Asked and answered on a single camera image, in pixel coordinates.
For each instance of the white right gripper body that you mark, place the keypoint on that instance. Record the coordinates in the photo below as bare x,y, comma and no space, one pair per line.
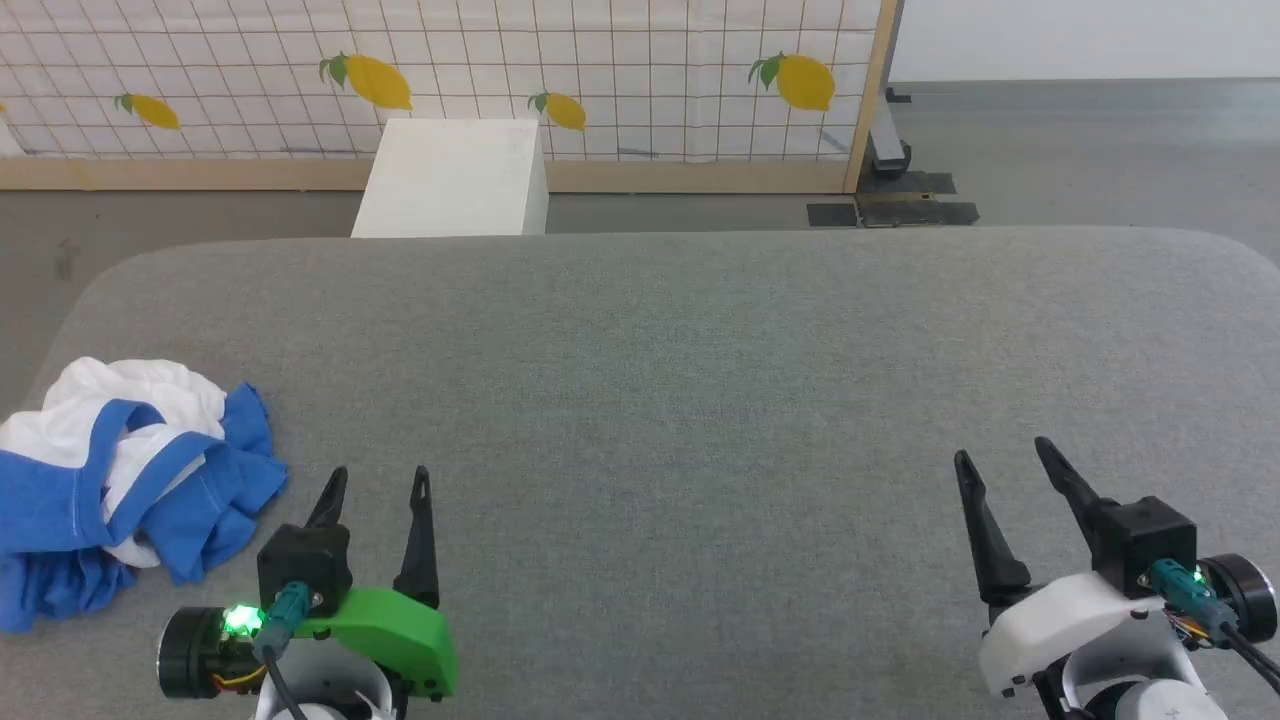
1070,625

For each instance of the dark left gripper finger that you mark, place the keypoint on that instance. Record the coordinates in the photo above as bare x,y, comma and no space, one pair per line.
420,560
333,505

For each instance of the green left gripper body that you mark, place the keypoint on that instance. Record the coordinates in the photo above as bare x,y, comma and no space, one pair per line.
400,630

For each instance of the blue and white t-shirt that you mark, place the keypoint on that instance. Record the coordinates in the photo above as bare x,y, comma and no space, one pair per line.
60,500

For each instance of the white box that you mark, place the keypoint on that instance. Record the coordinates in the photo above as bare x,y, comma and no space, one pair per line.
450,180

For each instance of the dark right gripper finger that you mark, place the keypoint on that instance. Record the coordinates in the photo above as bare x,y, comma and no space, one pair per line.
995,560
1075,490

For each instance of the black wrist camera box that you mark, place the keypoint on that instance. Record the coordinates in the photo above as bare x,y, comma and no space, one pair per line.
300,560
1140,535

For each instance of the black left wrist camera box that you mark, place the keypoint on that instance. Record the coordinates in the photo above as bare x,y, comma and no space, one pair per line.
300,560

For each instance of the grey metal partition foot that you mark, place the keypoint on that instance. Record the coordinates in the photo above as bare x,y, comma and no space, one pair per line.
888,150

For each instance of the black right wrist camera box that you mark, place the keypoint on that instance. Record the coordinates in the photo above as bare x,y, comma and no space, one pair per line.
1140,535

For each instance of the lemon print partition screen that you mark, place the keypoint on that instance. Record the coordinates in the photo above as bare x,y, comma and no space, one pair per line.
650,60

